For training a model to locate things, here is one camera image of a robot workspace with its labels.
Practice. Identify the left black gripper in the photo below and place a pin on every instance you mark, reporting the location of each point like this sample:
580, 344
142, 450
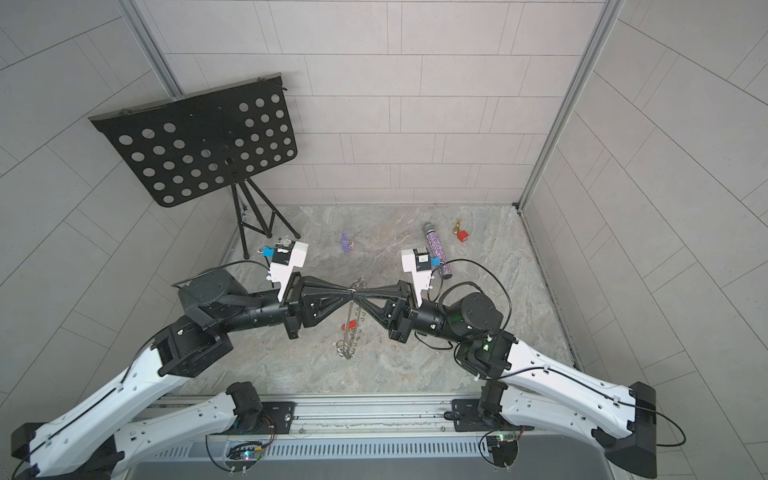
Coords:
302, 306

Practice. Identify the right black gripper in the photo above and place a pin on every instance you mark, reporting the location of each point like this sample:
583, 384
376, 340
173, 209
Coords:
404, 315

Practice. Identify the metal disc with key rings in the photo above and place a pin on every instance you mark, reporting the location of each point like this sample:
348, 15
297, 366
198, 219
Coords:
346, 347

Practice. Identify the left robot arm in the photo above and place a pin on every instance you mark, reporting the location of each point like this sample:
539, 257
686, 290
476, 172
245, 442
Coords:
96, 439

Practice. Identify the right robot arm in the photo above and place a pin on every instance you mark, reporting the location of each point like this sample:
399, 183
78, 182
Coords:
522, 386

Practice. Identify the small purple figurine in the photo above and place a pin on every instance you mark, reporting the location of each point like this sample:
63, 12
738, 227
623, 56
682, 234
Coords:
346, 243

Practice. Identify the purple glitter microphone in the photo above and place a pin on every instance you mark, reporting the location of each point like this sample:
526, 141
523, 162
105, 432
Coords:
436, 250

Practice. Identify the gold chess pawn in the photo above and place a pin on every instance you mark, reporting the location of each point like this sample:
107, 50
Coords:
457, 227

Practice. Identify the left circuit board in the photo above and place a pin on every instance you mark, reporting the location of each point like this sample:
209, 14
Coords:
246, 452

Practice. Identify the circuit board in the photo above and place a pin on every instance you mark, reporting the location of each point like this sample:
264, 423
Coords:
499, 451
246, 452

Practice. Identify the right circuit board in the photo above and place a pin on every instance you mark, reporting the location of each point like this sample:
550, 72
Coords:
499, 451

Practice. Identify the black perforated music stand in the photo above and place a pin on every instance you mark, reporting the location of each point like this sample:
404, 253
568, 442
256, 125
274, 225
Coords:
217, 139

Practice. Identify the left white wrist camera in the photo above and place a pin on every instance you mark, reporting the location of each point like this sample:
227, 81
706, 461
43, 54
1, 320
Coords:
284, 258

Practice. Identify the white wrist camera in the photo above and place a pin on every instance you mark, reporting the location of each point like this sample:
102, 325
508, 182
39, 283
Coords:
421, 266
284, 258

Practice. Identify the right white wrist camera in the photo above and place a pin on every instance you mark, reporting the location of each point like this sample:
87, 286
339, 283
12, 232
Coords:
421, 266

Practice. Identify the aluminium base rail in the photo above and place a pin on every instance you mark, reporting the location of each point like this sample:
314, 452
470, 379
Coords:
316, 416

